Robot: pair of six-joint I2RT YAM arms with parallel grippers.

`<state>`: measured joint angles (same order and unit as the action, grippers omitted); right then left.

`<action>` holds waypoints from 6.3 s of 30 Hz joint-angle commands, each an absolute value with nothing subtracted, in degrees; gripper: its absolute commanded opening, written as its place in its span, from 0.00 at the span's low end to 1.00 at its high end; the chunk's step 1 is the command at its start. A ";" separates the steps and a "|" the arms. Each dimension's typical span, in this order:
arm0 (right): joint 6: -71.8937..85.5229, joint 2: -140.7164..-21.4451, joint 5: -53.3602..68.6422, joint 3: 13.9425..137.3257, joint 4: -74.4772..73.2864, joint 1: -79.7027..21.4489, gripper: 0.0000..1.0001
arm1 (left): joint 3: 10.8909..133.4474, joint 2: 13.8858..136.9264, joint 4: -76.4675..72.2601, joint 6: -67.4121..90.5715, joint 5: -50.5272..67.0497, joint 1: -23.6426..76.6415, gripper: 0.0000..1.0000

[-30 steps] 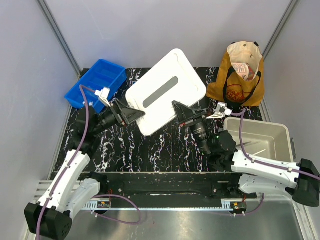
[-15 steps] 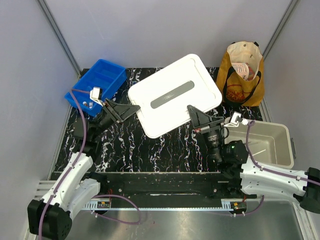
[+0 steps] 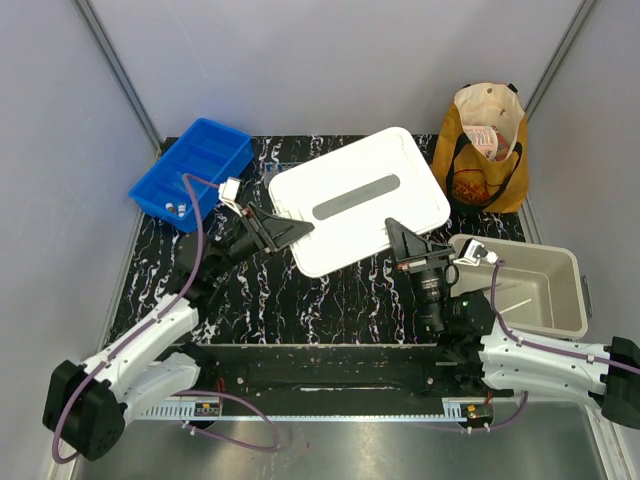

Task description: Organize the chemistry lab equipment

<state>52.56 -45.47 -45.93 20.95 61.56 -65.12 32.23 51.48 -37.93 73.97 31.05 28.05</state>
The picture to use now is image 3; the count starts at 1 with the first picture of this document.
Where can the beige plastic tub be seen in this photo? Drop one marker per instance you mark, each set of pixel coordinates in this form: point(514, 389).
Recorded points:
point(550, 277)

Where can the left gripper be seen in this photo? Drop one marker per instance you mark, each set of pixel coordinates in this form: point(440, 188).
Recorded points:
point(279, 230)

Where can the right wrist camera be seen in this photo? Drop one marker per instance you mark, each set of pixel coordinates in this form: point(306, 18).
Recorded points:
point(474, 253)

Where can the yellow tote bag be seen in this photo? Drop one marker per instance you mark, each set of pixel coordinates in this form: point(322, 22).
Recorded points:
point(470, 182)

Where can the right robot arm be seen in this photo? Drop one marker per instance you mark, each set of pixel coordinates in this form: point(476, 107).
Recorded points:
point(455, 298)

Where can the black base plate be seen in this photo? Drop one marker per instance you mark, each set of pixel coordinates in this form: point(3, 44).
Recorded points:
point(336, 380)

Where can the blue divided plastic bin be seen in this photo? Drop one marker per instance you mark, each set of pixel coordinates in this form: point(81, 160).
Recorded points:
point(208, 151)

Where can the package in tote bag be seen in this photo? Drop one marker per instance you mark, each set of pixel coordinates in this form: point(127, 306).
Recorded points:
point(488, 140)

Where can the clear test tube rack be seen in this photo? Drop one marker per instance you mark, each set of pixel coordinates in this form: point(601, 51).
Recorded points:
point(273, 169)

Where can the clear plastic pipette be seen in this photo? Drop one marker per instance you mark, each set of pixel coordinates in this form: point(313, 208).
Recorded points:
point(176, 182)
point(515, 306)

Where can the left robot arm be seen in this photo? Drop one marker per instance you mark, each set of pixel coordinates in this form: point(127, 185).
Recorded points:
point(89, 404)

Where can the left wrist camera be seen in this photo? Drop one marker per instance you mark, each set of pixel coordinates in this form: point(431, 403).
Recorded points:
point(227, 194)

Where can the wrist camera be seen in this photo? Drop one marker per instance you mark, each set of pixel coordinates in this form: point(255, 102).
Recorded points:
point(227, 194)
point(474, 253)

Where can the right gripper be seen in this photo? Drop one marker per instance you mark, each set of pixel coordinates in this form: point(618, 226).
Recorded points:
point(408, 247)

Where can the white rectangular lid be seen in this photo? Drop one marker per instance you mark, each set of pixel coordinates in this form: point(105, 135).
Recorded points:
point(348, 194)

